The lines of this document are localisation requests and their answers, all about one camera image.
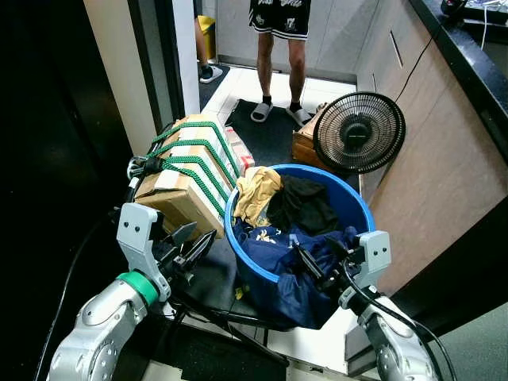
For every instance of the tan crumpled garment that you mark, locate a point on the tan crumpled garment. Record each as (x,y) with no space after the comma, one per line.
(255,194)

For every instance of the navy blue garment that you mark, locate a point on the navy blue garment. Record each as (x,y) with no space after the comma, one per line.
(286,294)

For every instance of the black platform cart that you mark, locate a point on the black platform cart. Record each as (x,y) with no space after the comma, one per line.
(210,276)

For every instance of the brown wooden box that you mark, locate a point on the brown wooden box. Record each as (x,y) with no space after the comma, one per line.
(305,147)

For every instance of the black garment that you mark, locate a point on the black garment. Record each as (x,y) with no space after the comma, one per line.
(302,205)

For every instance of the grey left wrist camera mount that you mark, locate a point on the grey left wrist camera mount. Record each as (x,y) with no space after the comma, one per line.
(136,234)

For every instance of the blue plastic basin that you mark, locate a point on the blue plastic basin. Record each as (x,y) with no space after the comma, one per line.
(349,202)

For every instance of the beige door frame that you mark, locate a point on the beige door frame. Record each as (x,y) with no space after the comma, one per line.
(119,63)

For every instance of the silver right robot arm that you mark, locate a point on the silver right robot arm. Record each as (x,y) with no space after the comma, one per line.
(397,345)

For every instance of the light wood cabinet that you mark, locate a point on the light wood cabinet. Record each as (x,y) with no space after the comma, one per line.
(444,167)

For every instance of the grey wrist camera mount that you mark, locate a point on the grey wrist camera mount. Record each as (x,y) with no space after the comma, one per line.
(376,254)
(136,234)

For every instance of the person in black shorts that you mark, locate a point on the person in black shorts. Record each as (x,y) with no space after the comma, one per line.
(279,20)

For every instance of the brown cardboard box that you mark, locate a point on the brown cardboard box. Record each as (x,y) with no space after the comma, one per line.
(171,198)

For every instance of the black round fan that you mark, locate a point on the black round fan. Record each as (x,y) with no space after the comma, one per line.
(359,132)

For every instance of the white door post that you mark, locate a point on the white door post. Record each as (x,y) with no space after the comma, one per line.
(186,55)

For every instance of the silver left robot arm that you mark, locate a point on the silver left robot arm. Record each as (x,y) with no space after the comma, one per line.
(95,329)

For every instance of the person in grey sneaker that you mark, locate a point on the person in grey sneaker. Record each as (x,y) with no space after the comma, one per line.
(209,74)

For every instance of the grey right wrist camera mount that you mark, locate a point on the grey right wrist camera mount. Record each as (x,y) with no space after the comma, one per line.
(376,254)

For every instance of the yellow bin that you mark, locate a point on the yellow bin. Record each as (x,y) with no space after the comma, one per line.
(208,32)

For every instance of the black countertop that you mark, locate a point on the black countertop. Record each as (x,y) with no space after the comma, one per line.
(470,67)

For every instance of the black floor mat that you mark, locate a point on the black floor mat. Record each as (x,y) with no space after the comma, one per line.
(266,136)

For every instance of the white pink carton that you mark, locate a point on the white pink carton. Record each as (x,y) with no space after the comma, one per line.
(240,151)

